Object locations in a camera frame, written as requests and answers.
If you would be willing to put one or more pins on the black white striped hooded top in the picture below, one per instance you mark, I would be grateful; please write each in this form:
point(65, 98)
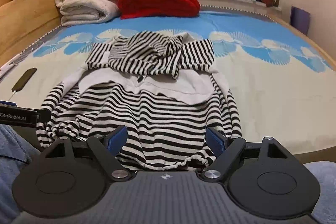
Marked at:
point(157, 121)

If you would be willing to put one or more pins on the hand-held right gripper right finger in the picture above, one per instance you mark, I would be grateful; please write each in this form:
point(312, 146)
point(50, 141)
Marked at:
point(216, 141)

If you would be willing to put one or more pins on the black flat remote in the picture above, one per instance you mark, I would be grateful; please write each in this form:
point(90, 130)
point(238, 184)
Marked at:
point(24, 79)

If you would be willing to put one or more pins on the person's blue fleece clothing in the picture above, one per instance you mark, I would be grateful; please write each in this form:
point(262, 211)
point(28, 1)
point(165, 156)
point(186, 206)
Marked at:
point(15, 142)

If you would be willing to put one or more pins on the purple board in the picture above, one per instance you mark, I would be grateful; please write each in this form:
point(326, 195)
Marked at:
point(300, 19)

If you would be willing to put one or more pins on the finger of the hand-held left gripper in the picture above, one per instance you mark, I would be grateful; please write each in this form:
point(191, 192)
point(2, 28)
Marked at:
point(5, 103)
point(43, 115)

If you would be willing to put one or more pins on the white speckled folded quilt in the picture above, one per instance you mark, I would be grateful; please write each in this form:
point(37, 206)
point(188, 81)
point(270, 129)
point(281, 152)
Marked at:
point(86, 12)

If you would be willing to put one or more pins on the red folded blanket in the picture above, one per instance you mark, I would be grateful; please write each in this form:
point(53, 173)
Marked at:
point(157, 1)

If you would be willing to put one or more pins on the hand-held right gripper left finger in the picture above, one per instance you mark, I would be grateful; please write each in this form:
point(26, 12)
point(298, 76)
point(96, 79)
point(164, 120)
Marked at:
point(118, 140)

